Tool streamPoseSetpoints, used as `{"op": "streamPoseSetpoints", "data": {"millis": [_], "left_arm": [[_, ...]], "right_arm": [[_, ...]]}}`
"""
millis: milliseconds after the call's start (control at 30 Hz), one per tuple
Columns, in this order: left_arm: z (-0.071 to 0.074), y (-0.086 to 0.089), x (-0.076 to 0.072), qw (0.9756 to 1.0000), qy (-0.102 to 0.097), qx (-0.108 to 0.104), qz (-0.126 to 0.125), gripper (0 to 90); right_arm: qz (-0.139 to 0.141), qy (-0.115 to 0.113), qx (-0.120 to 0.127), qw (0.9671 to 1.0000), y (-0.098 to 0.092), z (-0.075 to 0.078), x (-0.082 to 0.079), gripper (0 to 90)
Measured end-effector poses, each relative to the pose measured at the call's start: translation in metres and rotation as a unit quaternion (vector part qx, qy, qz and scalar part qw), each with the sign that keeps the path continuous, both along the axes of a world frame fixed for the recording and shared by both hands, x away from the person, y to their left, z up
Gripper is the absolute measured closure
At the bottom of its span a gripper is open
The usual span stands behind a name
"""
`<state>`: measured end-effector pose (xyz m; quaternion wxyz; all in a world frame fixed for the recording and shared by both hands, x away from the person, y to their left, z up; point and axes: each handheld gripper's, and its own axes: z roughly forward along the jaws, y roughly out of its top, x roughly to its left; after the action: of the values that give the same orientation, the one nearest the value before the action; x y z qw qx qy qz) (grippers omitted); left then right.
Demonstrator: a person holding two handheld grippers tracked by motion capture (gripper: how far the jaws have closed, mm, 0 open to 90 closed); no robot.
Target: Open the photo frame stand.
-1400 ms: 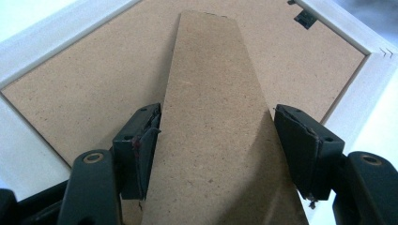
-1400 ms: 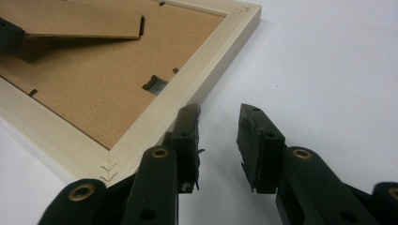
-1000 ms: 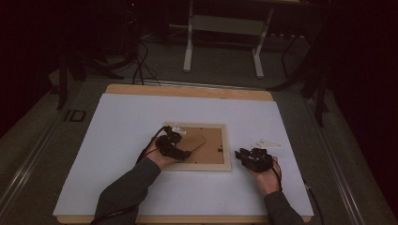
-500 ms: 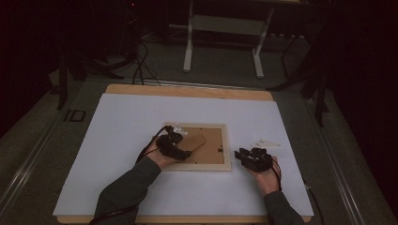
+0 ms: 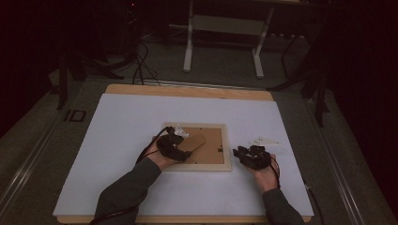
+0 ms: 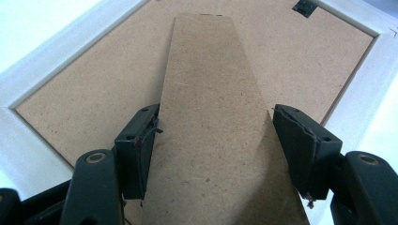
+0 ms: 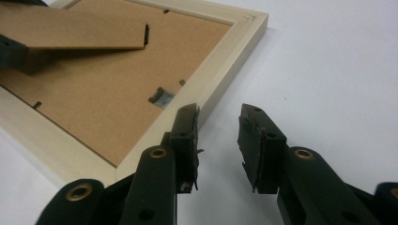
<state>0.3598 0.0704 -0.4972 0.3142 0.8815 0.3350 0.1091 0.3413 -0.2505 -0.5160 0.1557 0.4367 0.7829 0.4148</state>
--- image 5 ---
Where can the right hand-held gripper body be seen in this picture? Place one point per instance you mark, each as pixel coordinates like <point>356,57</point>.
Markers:
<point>256,156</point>

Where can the person's right hand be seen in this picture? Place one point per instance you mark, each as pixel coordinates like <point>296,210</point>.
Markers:
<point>266,176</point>

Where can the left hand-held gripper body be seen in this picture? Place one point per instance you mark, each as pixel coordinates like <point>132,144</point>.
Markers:
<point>170,146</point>

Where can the metal floor rail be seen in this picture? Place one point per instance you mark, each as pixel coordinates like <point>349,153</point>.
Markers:
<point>28,162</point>
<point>338,162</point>

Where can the wooden table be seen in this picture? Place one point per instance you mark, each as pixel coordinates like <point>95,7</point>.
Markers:
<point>187,91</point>

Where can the metal floor strip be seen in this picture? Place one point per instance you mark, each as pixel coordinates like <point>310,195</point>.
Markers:
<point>200,84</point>

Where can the wooden picture frame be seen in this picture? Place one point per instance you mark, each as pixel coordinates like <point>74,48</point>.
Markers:
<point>209,150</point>

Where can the black stand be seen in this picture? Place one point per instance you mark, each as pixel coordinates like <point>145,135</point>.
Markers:
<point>75,68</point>
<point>316,78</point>

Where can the black floor socket plate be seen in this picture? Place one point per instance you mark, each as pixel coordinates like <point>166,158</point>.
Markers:
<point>75,115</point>

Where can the white metal desk frame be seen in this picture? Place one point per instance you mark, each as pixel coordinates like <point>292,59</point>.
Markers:
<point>225,25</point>

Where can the person's left hand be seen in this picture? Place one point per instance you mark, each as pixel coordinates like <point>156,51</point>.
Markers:
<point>159,159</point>

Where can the white table mat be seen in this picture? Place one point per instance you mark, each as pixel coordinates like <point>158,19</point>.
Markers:
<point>125,125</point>

